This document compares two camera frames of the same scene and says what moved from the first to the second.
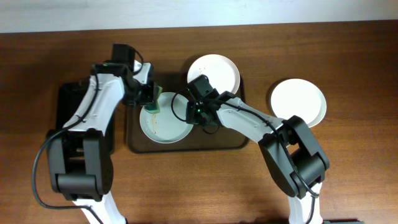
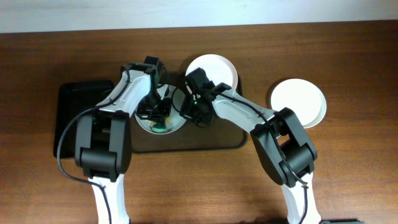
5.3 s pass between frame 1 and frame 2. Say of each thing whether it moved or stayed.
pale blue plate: moved
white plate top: stayed
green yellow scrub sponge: moved
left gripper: moved
